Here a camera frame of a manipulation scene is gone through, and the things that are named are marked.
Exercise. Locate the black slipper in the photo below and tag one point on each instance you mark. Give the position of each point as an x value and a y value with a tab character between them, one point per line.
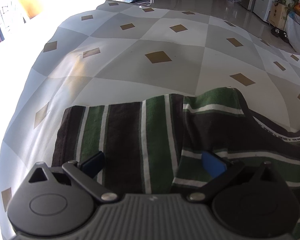
284	36
275	31

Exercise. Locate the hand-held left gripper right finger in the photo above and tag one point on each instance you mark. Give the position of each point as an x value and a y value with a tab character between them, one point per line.
212	165

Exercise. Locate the cardboard box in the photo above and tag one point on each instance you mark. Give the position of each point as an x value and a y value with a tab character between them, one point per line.
278	16

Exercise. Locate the green brown striped t-shirt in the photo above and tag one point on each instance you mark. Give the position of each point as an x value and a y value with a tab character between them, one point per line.
152	135

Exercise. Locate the white chest freezer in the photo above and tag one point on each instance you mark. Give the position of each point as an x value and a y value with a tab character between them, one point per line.
266	0

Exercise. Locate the pale yellow pillow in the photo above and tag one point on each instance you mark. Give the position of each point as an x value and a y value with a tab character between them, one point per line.
40	1

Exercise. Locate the grey covered side table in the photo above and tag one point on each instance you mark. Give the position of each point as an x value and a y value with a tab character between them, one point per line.
298	35

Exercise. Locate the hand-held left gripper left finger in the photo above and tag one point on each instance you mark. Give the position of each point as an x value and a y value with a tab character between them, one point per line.
95	163

